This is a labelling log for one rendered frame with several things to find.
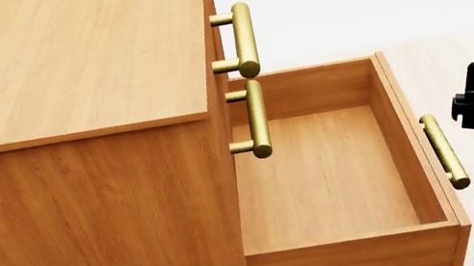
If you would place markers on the open wooden drawer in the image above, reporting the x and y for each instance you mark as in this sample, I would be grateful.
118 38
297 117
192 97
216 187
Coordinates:
323 180

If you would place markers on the wooden cabinet body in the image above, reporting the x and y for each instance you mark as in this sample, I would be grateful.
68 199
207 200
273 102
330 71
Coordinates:
77 168

